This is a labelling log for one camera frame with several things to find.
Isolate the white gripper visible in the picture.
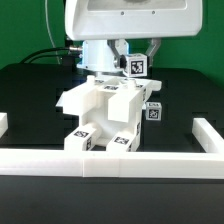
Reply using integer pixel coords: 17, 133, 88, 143
65, 0, 203, 69

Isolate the white chair seat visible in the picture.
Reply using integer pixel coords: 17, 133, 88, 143
79, 94, 142, 139

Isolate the white chair back frame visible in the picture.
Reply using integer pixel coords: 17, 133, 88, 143
62, 75, 162, 116

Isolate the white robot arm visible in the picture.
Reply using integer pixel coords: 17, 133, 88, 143
65, 0, 203, 73

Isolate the white U-shaped obstacle fence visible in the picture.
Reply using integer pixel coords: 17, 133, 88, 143
0, 118, 224, 179

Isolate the white part left edge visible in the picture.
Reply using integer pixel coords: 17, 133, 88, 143
0, 112, 8, 138

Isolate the black cable bundle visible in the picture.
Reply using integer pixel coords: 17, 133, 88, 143
19, 36, 84, 68

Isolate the thin white cable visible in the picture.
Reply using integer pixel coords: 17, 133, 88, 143
44, 0, 63, 66

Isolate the white marker base plate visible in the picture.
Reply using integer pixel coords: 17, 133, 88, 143
56, 92, 69, 107

